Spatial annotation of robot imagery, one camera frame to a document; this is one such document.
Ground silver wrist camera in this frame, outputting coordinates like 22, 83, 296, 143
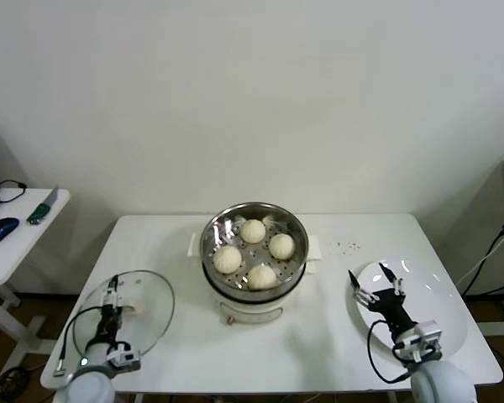
394, 320, 443, 363
107, 340, 142, 373

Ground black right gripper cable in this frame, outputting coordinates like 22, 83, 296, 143
367, 321, 411, 385

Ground white side table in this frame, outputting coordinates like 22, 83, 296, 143
0, 187, 71, 373

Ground glass lid with white handle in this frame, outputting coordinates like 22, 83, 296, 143
72, 270, 176, 364

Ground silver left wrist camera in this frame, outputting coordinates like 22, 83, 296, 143
107, 340, 142, 373

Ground white steamed baozi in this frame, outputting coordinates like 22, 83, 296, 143
268, 233, 296, 260
246, 264, 277, 291
239, 218, 266, 244
213, 245, 244, 275

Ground white oval plate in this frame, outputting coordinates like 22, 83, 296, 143
346, 259, 468, 364

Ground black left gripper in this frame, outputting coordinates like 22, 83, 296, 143
93, 275, 125, 348

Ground white electric cooker base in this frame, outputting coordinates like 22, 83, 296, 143
201, 251, 319, 327

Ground stainless steel steamer basket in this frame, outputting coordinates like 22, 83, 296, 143
187, 202, 323, 301

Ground black floor cables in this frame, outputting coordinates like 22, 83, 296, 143
0, 322, 31, 396

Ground blue computer mouse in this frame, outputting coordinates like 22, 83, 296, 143
0, 217, 20, 245

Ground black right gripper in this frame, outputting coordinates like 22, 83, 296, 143
347, 262, 420, 335

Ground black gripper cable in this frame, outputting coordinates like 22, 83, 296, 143
53, 306, 110, 378
367, 321, 411, 385

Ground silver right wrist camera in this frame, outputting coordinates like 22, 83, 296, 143
394, 320, 443, 363

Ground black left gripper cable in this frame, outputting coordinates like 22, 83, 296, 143
53, 306, 110, 378

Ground green handled knife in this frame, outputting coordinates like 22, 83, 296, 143
26, 186, 60, 226

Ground black cable on side table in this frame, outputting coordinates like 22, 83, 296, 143
0, 180, 28, 206

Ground white hanging cable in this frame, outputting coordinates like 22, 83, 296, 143
456, 246, 500, 289

